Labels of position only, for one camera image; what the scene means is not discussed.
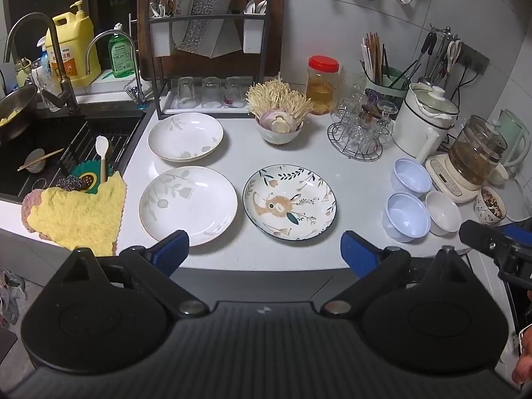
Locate patterned cleaver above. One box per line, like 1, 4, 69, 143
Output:
172, 0, 234, 58

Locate scissors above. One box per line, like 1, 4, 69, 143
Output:
446, 39, 463, 76

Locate green dish soap bottle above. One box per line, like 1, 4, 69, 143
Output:
108, 23, 136, 79

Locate pair of wooden chopsticks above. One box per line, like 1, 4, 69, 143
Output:
17, 148, 65, 172

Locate plate with animal floral pattern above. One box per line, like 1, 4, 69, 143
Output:
243, 165, 337, 240

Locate green utensil holder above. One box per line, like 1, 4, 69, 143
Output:
363, 66, 412, 111

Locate green silicone trivet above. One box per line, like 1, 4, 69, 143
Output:
68, 160, 114, 194

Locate yellow cloth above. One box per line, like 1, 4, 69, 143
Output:
27, 170, 128, 257

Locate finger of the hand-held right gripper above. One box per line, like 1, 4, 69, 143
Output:
459, 219, 502, 260

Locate chrome faucet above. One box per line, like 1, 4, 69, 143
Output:
86, 30, 149, 109

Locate small white cup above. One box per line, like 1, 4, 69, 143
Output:
488, 162, 510, 186

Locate bronze faucet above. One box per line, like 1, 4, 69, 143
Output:
4, 12, 80, 114

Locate pale green electric kettle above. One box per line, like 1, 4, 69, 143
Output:
496, 109, 532, 175

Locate dark wall outlet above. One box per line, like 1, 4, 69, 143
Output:
456, 42, 491, 76

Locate clear drinking glass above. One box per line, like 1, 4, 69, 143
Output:
177, 76, 196, 109
224, 76, 244, 108
201, 76, 221, 109

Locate bundle of wooden chopsticks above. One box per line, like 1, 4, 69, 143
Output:
361, 31, 390, 86

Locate pink cloth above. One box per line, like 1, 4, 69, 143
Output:
21, 189, 47, 234

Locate white drain tray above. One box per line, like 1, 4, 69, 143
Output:
160, 90, 259, 115

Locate patterned bowl of grains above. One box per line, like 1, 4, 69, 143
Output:
474, 186, 507, 226

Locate white bowl of vegetables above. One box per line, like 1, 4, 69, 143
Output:
255, 118, 302, 146

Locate steel pot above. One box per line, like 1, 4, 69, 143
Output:
0, 85, 39, 143

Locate white plate grey floral print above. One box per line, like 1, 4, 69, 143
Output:
139, 166, 238, 247
148, 112, 224, 163

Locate white spatula wooden handle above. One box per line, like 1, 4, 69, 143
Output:
95, 136, 110, 186

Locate small grey bowl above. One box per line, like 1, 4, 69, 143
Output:
24, 148, 48, 174

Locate black cooking utensils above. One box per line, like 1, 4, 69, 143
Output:
382, 48, 422, 92

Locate wire rack of glasses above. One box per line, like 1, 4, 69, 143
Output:
330, 70, 397, 154

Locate glass kettle on cream base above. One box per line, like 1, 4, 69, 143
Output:
424, 114, 508, 204

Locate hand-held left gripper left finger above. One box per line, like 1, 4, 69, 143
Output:
68, 230, 210, 317

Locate red-lidded plastic jar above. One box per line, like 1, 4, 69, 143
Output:
306, 55, 340, 116

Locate halved purple onion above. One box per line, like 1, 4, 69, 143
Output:
258, 108, 307, 133

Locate yellow detergent bottle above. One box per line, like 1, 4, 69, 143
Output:
45, 1, 102, 89

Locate black sink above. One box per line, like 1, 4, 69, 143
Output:
0, 106, 149, 205

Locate steel wool scrubber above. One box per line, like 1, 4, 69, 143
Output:
56, 176, 88, 192

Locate person's right hand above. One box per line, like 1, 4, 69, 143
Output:
512, 323, 532, 387

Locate white cutlery holder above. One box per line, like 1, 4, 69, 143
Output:
243, 18, 264, 54
150, 22, 172, 57

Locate wooden cutting board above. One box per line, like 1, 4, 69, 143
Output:
137, 0, 286, 82

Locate hanging utensil rack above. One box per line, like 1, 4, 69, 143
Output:
417, 23, 463, 88

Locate plastic bags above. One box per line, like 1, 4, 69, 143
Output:
0, 268, 28, 330

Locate white electric pot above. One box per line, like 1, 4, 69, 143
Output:
391, 82, 461, 165

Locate pale blue bowl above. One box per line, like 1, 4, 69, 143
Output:
391, 158, 433, 197
384, 192, 432, 243

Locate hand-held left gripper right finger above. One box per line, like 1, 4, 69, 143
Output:
320, 230, 470, 317

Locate wire glass rack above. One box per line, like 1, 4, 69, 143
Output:
327, 106, 384, 162

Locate small white bowl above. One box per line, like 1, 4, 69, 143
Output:
425, 191, 463, 236

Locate black knife rack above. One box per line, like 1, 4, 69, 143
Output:
142, 0, 271, 120

